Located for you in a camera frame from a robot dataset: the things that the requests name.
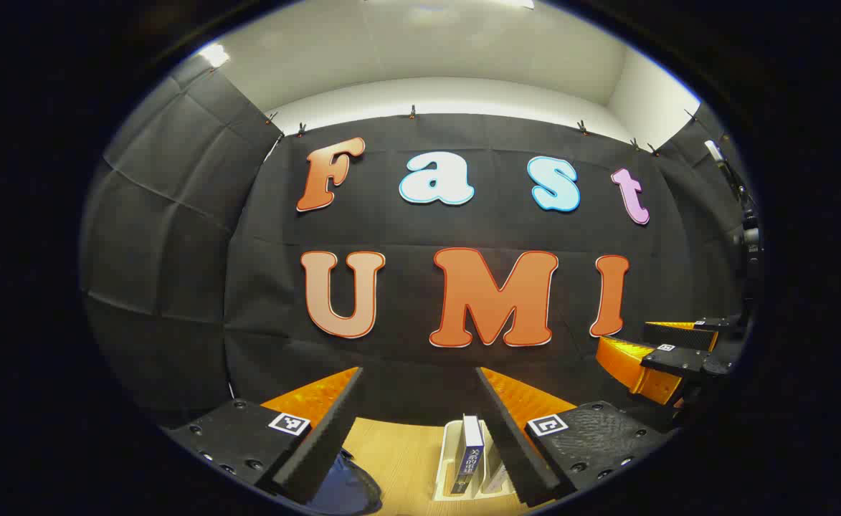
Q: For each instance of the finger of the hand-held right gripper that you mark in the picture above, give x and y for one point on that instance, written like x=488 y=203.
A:
x=685 y=360
x=678 y=337

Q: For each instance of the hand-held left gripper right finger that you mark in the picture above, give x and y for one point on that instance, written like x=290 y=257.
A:
x=513 y=444

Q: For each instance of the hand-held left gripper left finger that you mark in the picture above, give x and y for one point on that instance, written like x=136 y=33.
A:
x=320 y=451

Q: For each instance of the blue book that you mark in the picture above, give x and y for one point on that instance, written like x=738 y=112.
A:
x=472 y=459

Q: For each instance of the blue schoolbag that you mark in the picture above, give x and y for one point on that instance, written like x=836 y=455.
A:
x=348 y=487

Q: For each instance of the white bookshelf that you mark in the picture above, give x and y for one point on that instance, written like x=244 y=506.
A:
x=443 y=466

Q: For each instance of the black backdrop cloth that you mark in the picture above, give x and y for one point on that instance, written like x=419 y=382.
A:
x=420 y=229

